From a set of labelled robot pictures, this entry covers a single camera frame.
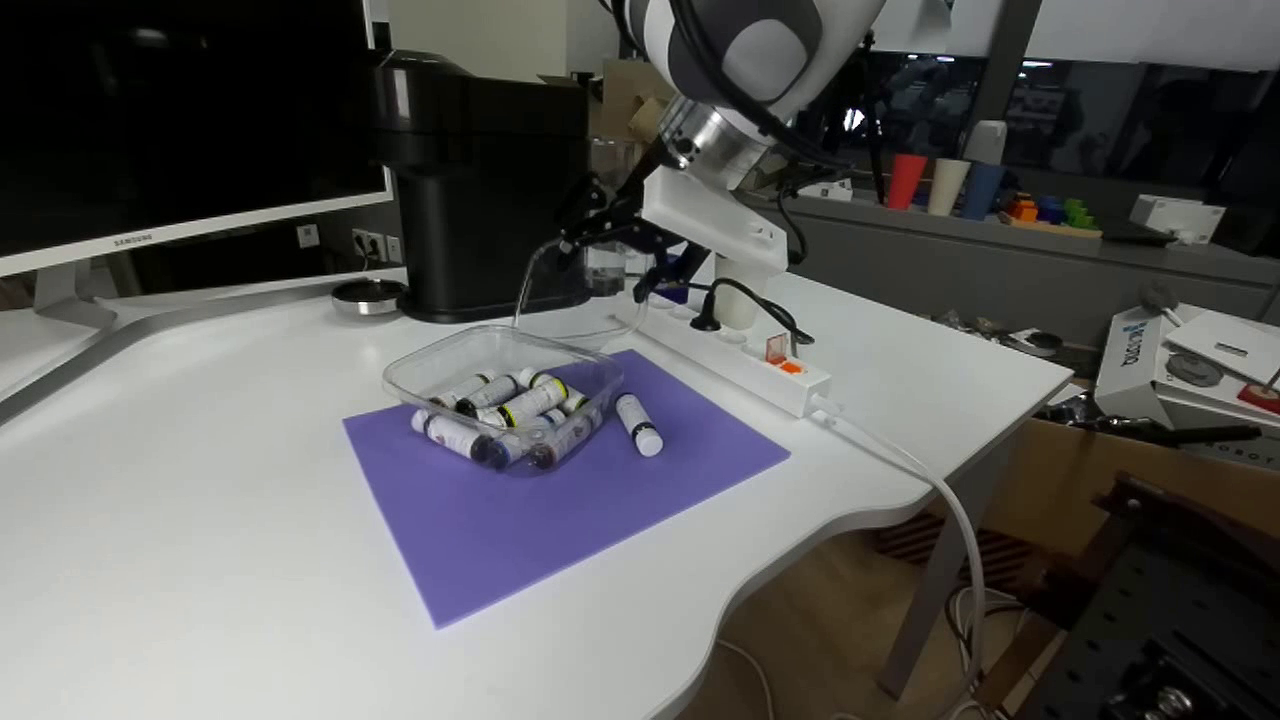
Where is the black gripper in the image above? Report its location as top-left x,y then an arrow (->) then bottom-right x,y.
553,159 -> 678,305

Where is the small glass jar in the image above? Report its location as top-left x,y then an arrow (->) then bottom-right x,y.
579,236 -> 632,299

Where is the white power strip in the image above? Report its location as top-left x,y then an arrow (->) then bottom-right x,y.
605,283 -> 839,425

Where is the black coffee machine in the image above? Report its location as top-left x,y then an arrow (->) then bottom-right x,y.
373,50 -> 600,330

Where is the purple mat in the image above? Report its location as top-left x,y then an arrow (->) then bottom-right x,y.
339,349 -> 796,631

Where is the red cup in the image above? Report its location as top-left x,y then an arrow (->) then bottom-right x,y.
878,154 -> 937,216

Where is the beige cup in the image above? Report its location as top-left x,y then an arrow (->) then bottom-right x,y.
923,155 -> 977,226

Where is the blue cup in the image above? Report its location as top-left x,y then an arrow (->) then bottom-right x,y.
956,159 -> 1010,226

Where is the white cup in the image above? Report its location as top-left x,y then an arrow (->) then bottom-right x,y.
962,118 -> 1017,174

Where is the gray cabinet counter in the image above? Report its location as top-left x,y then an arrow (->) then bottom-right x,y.
782,195 -> 1280,352

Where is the white framed monitor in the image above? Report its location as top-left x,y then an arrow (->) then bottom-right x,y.
0,0 -> 404,420

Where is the gray table leg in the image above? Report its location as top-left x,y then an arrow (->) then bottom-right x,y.
875,457 -> 996,705

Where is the white box with blue print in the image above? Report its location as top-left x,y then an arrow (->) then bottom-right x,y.
1093,305 -> 1180,425

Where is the plain white box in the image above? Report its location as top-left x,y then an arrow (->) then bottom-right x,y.
1126,193 -> 1231,250

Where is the white box with red print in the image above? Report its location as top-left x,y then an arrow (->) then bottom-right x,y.
1154,299 -> 1280,413

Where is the black perforated stand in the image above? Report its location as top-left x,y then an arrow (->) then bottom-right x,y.
1017,484 -> 1280,720

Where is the white wrist mount plate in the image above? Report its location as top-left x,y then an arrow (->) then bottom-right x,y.
636,163 -> 796,290

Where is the black power cable with plug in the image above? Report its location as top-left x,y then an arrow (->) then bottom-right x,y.
684,273 -> 818,357

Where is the white power strip cable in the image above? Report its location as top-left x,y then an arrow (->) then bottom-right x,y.
809,398 -> 999,702

